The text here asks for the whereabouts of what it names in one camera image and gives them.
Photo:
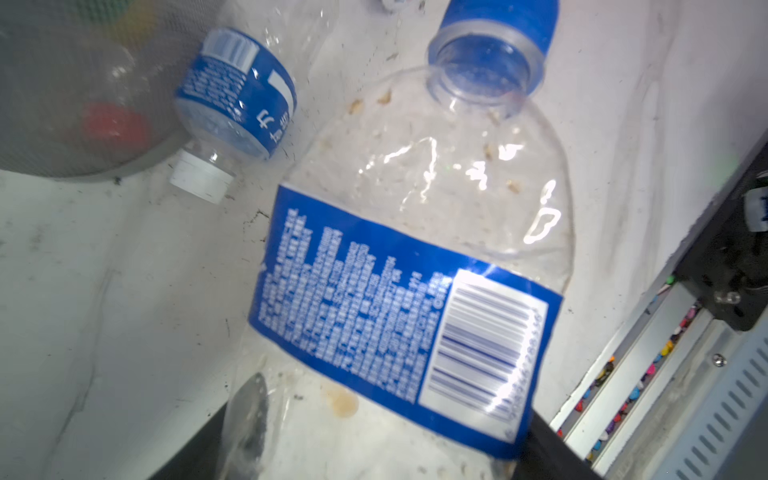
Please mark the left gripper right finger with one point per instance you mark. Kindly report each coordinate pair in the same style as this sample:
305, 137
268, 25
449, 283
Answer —
546, 456

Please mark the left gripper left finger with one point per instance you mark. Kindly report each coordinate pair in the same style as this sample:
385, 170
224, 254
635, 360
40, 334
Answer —
204, 444

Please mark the small bottle blue cap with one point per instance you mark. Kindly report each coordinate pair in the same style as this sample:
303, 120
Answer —
414, 268

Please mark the red label bottle red cap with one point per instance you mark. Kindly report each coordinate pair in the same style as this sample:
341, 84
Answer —
116, 125

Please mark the clear bottle blue label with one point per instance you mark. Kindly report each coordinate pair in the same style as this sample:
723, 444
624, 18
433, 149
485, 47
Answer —
240, 93

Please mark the grey mesh waste bin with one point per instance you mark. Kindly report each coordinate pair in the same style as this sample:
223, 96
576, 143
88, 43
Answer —
57, 57

